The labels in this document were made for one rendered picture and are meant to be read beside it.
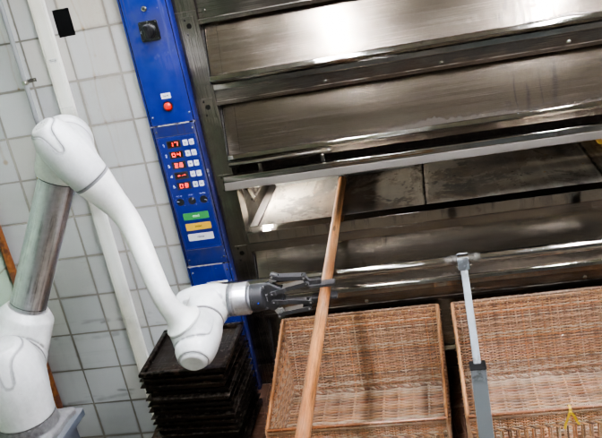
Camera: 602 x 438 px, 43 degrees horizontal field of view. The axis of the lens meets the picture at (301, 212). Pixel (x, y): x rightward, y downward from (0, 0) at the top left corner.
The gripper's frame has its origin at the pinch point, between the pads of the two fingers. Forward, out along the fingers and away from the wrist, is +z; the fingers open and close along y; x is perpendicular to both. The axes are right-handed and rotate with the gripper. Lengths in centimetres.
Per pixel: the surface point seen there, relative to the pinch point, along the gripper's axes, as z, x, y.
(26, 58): -91, -54, -68
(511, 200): 57, -52, 2
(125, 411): -94, -53, 69
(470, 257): 40.1, -15.3, 2.8
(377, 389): 5, -41, 61
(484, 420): 38, 8, 41
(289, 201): -20, -79, 2
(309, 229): -10, -53, 3
